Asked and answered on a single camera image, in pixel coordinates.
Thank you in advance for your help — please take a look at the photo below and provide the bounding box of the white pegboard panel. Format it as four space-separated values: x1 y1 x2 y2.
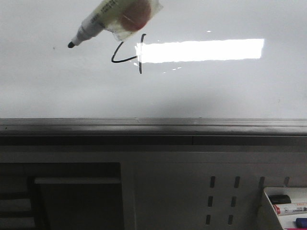
121 153 307 230

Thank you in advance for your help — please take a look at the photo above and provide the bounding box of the white marker tray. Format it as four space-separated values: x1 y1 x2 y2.
258 187 307 230

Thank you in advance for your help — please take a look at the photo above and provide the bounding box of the blue capped marker in tray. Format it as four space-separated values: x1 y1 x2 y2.
295 218 307 229

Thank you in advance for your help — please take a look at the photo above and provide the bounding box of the white whiteboard with metal frame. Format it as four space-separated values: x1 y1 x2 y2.
0 0 307 135

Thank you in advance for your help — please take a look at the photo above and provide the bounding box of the red capped marker in tray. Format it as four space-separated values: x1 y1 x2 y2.
273 203 307 216

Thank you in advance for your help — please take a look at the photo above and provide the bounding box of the white taped whiteboard marker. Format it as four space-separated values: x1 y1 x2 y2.
68 0 163 48

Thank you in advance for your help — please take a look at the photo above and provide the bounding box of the dark shelf unit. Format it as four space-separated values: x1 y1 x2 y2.
0 163 124 230

